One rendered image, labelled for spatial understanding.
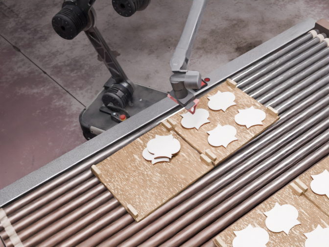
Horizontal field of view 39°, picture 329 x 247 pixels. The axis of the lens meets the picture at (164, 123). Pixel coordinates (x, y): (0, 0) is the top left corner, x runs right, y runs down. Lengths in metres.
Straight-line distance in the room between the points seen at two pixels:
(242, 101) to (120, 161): 0.66
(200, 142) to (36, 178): 0.74
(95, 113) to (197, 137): 1.31
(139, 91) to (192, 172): 1.49
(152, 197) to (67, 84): 2.18
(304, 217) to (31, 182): 1.15
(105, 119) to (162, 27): 1.44
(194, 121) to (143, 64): 1.88
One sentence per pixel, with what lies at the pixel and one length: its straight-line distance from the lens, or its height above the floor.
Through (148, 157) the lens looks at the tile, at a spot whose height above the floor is 0.95.
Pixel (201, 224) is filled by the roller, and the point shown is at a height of 0.92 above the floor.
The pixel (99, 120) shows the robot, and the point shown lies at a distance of 3.23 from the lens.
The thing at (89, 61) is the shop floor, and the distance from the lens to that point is 4.12.
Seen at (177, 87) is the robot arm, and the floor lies 1.22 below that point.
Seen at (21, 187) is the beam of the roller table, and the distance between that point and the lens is 2.13.
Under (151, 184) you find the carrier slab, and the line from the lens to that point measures 1.97.
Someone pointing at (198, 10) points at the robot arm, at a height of 1.42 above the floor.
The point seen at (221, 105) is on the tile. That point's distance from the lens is 2.24.
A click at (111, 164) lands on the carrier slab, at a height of 0.94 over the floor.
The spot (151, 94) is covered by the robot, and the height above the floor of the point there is 0.24.
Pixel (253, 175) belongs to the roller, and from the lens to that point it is 2.02.
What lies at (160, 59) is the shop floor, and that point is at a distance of 4.01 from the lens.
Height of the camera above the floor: 2.53
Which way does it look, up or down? 47 degrees down
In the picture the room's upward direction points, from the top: 6 degrees counter-clockwise
